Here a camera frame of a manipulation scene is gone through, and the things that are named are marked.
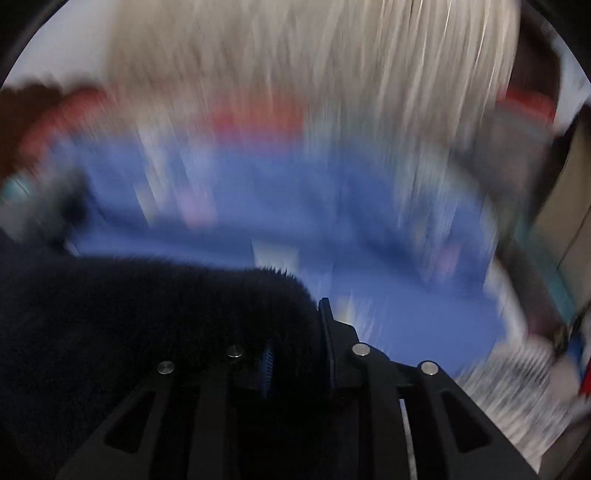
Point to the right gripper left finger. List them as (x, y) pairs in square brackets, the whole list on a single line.
[(188, 423)]

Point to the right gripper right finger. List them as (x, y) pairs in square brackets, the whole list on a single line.
[(394, 421)]

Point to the dark navy fluffy garment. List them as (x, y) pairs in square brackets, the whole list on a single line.
[(82, 335)]

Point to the white black patterned sweater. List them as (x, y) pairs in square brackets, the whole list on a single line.
[(512, 387)]

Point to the blue patterned bed sheet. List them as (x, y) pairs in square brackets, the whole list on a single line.
[(404, 263)]

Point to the red floral quilt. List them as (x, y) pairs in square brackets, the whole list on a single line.
[(98, 111)]

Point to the beige leaf pattern curtain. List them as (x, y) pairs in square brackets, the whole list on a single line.
[(424, 70)]

